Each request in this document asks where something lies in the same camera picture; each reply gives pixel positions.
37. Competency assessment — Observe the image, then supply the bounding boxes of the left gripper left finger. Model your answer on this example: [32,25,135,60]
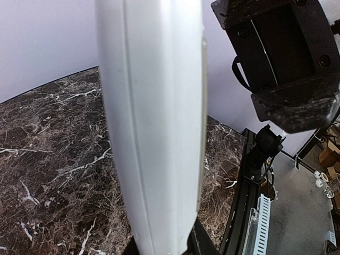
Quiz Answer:
[123,237,139,255]

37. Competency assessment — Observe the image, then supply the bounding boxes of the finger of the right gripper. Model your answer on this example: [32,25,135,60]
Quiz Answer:
[211,1,339,133]

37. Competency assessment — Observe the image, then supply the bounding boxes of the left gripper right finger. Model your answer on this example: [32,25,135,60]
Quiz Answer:
[185,220,219,255]

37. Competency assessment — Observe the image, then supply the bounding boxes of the white remote control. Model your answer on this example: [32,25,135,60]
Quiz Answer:
[95,1,207,254]

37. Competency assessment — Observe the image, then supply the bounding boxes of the cardboard boxes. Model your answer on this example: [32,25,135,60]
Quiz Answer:
[319,123,339,180]

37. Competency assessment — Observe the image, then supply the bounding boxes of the white slotted cable duct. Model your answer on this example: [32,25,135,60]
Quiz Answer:
[242,194,271,255]

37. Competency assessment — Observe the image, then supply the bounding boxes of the black front rail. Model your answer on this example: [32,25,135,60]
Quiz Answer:
[219,129,261,254]

